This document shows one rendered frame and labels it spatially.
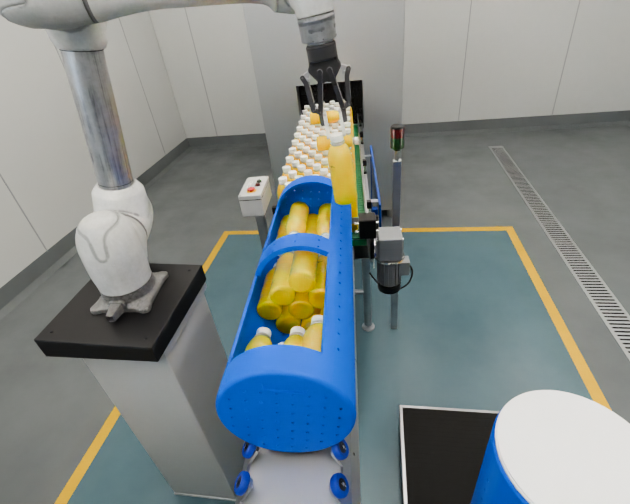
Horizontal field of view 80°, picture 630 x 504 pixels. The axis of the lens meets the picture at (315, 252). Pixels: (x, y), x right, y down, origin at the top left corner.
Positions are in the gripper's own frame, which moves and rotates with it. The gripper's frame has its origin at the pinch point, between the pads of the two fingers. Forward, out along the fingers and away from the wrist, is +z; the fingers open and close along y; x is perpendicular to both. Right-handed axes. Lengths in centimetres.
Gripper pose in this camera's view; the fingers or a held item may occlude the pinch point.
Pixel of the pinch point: (334, 124)
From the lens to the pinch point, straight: 110.2
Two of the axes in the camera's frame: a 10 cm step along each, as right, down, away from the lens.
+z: 2.0, 8.0, 5.6
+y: 9.8, -1.2, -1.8
